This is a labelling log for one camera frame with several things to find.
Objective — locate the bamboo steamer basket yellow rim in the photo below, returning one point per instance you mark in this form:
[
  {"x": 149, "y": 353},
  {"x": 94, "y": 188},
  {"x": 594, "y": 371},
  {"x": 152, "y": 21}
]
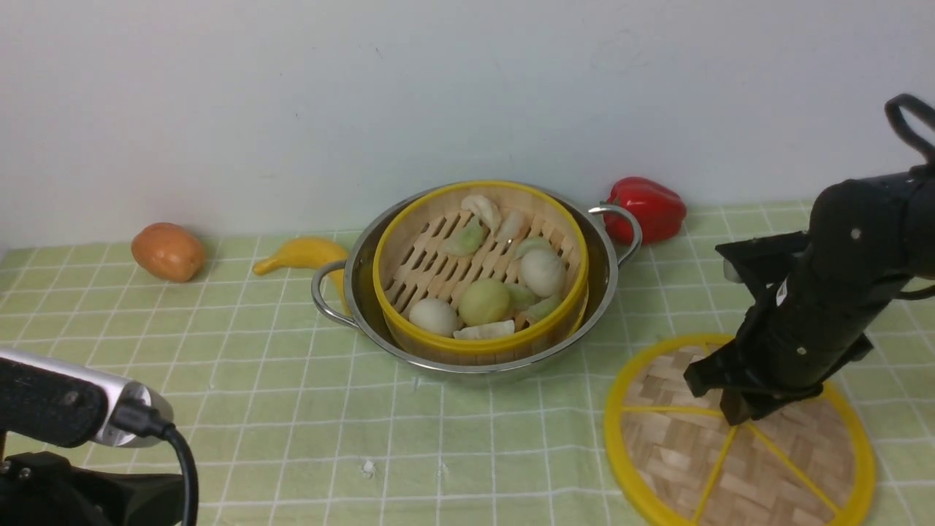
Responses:
[{"x": 409, "y": 266}]

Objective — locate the white dumpling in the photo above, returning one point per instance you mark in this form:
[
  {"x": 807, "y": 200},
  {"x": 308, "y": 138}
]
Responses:
[
  {"x": 486, "y": 211},
  {"x": 490, "y": 331},
  {"x": 511, "y": 226}
]

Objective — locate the white round bun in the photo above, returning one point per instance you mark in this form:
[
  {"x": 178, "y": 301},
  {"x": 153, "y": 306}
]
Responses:
[
  {"x": 543, "y": 272},
  {"x": 435, "y": 316}
]

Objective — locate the woven bamboo steamer lid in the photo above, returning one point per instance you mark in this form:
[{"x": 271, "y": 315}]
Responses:
[{"x": 679, "y": 462}]

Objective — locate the stainless steel two-handled pot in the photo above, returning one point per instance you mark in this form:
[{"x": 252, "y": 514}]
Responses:
[{"x": 344, "y": 291}]

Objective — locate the orange brown potato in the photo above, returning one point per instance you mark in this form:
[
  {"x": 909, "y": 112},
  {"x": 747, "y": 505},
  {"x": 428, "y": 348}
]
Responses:
[{"x": 168, "y": 252}]

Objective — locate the white dumpling front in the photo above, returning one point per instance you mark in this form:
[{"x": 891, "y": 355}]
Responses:
[{"x": 490, "y": 331}]

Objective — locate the green dumpling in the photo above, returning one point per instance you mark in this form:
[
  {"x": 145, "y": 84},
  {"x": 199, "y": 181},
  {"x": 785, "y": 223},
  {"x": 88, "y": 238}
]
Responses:
[
  {"x": 521, "y": 298},
  {"x": 465, "y": 241},
  {"x": 539, "y": 311}
]

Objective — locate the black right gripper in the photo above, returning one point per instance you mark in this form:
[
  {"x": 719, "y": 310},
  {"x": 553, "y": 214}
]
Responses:
[{"x": 807, "y": 321}]

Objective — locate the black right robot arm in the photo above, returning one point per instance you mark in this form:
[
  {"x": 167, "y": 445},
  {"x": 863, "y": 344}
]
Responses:
[{"x": 895, "y": 215}]

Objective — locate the green dumpling lower middle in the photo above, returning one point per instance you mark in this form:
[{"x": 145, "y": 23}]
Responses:
[{"x": 521, "y": 298}]

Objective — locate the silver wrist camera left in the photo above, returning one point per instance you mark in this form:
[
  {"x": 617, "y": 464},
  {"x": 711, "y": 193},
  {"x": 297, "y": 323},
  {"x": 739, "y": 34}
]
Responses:
[{"x": 67, "y": 405}]

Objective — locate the yellow banana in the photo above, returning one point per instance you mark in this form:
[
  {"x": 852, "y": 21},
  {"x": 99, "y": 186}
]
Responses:
[{"x": 308, "y": 252}]

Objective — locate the green checkered tablecloth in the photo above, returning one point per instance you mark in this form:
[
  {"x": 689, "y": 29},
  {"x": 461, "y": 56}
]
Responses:
[{"x": 296, "y": 420}]

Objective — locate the red bell pepper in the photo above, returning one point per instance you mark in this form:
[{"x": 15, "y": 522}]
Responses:
[{"x": 659, "y": 210}]

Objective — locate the white dumpling upper middle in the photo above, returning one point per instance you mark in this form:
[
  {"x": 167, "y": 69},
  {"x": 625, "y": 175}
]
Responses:
[{"x": 511, "y": 226}]

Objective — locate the green dumpling right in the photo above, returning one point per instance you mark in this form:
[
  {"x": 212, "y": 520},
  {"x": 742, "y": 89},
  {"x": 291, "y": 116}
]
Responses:
[{"x": 539, "y": 311}]

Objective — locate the white dumpling top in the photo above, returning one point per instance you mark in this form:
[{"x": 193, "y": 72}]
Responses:
[{"x": 486, "y": 211}]

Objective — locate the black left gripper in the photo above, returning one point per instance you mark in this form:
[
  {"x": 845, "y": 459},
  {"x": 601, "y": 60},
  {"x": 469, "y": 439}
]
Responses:
[{"x": 45, "y": 489}]

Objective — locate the yellow green round bun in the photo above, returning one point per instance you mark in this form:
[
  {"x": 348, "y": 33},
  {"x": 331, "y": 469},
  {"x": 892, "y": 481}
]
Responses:
[{"x": 484, "y": 302}]

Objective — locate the green dumpling left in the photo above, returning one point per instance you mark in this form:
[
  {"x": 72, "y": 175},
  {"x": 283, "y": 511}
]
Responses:
[{"x": 465, "y": 241}]

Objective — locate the white round bun upper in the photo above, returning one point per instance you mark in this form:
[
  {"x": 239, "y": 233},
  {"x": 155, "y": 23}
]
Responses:
[{"x": 543, "y": 272}]

